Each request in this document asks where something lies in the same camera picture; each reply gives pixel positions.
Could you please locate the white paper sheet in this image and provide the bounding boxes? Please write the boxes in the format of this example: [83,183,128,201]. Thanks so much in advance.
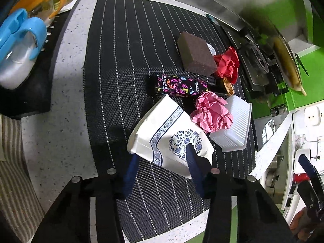
[61,0,84,13]

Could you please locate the blue-lid storage jar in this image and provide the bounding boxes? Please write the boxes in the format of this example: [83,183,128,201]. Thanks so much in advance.
[0,8,48,90]

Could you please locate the person's right hand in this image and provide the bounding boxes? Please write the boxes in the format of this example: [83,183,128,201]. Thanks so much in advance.
[289,208,312,241]

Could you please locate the glass pan lid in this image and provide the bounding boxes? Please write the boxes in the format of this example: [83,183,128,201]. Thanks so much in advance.
[263,25,310,81]

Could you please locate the pink crumpled paper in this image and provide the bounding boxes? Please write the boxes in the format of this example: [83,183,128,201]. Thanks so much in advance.
[190,91,234,134]

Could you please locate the steel sink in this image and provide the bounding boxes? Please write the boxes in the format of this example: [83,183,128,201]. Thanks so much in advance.
[263,132,290,205]

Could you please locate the white utensil holder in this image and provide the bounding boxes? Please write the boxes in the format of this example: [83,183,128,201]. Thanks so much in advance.
[294,149,313,175]

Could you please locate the white ribbed plastic container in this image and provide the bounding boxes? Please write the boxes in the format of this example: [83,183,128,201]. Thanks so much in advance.
[210,94,254,153]

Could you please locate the striped cloth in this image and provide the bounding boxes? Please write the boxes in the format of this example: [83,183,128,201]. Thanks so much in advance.
[0,114,46,243]

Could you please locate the black striped woven mat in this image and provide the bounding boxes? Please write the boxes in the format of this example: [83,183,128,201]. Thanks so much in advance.
[83,0,257,237]

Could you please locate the white blue-patterned paper bag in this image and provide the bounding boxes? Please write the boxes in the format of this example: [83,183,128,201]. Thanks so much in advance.
[127,94,215,180]

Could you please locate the red crumpled paper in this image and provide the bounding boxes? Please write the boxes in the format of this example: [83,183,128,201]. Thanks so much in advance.
[213,46,240,84]

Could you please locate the black colourful patterned tube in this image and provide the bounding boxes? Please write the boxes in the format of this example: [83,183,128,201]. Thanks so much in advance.
[147,73,215,97]

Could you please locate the brown sponge block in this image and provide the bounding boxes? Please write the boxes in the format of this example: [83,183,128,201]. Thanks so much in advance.
[177,32,218,76]

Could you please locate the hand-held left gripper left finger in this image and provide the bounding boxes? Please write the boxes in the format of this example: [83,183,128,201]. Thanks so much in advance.
[32,154,142,243]

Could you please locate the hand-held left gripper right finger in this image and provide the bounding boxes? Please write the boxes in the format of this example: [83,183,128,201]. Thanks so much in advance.
[185,144,296,243]

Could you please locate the teal flat card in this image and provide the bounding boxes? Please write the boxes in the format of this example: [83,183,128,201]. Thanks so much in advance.
[206,13,221,27]

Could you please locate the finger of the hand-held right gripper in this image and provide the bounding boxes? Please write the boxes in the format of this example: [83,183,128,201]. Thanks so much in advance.
[298,154,324,205]

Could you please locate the white wall socket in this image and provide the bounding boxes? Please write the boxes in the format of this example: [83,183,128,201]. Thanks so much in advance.
[304,106,321,126]

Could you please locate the black gas stove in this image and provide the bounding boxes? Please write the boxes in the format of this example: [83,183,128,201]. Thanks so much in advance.
[215,21,291,152]

